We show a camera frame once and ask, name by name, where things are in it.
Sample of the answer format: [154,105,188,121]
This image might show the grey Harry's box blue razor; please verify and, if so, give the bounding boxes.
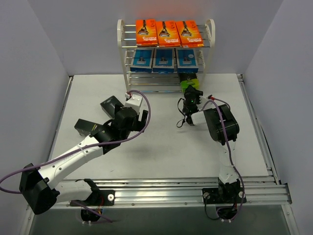
[176,48,199,73]

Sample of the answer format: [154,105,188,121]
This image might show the black green Gillette Labs carton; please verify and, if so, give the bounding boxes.
[74,119,103,137]

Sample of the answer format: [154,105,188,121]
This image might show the Harry's blade cartridge pack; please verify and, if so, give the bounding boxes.
[152,48,175,74]

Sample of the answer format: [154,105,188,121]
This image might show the orange Gillette Fusion5 razor box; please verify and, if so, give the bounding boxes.
[176,20,204,48]

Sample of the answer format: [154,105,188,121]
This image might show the small orange Gillette razor box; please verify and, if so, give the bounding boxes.
[135,19,158,47]

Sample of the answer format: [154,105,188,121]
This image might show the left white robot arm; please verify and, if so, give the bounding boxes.
[19,106,151,215]

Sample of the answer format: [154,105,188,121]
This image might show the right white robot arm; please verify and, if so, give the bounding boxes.
[181,85,246,204]

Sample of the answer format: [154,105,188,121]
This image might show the white chrome-bar shelf rack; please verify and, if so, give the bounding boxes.
[117,19,216,93]

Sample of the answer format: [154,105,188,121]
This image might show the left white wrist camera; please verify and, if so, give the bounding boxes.
[125,93,143,113]

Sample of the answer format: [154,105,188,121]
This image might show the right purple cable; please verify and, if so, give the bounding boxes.
[202,96,246,221]

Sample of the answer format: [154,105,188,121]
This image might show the aluminium rail base frame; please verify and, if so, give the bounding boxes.
[50,73,291,208]

